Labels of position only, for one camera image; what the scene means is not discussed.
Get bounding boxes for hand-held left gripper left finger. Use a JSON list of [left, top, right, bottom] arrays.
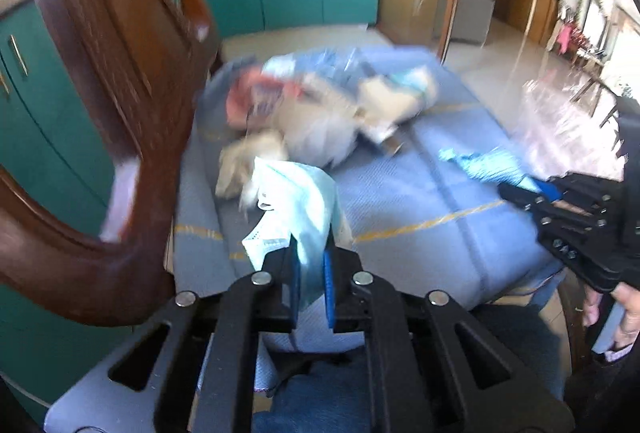
[[107, 235, 306, 433]]

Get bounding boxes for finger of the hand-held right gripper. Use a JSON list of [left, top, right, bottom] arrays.
[[497, 182, 551, 217], [530, 177, 561, 202]]

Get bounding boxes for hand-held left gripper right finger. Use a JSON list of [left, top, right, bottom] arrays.
[[322, 233, 521, 433]]

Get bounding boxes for blue face mask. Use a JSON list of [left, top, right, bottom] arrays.
[[242, 157, 346, 309]]

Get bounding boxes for person's right hand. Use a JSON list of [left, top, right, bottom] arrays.
[[581, 283, 640, 356]]

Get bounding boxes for blue cloth with yellow lines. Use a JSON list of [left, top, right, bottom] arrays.
[[172, 45, 566, 349]]

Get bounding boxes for dark dining table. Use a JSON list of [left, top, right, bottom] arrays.
[[570, 73, 623, 116]]

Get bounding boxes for crumpled white tissue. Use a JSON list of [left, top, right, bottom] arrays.
[[215, 130, 288, 198]]

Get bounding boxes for pink hanging cloth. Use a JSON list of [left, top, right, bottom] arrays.
[[555, 23, 576, 56]]

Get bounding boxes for white and blue wrapper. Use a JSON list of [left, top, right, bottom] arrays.
[[357, 63, 441, 144]]

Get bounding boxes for pink snack packet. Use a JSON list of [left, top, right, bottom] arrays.
[[225, 68, 301, 128]]

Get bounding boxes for light blue plastic wrapper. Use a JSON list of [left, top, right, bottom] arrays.
[[260, 45, 371, 84]]

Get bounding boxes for brown wooden chair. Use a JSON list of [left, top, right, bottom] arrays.
[[0, 0, 223, 329]]

